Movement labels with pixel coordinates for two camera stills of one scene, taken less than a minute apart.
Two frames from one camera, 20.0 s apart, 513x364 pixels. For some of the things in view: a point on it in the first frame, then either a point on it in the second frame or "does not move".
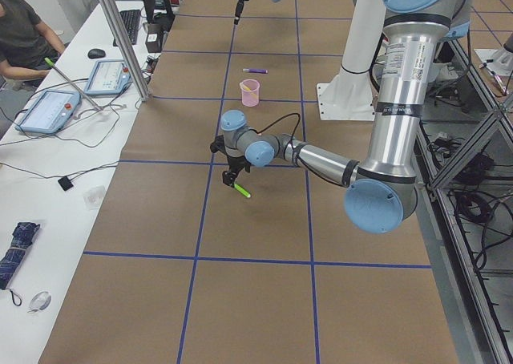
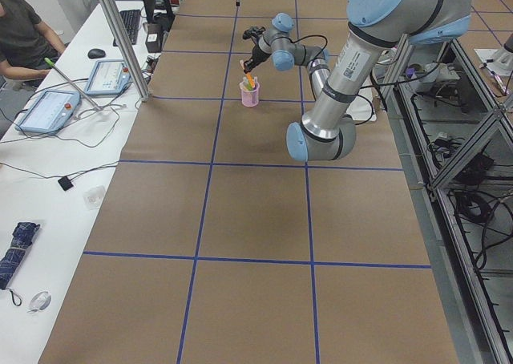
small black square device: (65, 183) does not move
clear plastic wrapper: (40, 301) does not move
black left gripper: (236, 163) to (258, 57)
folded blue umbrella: (12, 259) does not move
